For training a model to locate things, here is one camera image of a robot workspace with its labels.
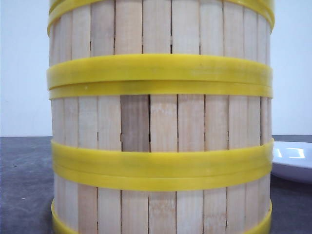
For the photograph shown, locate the bamboo steamer basket two buns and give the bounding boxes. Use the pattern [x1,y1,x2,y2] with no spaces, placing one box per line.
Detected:
[50,81,273,190]

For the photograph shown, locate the bamboo steamer basket single bun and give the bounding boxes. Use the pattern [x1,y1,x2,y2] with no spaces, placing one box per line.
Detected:
[47,0,274,99]

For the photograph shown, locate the bottom bamboo steamer basket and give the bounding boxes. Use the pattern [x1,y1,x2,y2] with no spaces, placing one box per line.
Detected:
[53,164,272,234]

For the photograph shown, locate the white ceramic plate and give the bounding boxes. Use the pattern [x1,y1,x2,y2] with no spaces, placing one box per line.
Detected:
[272,141,312,184]

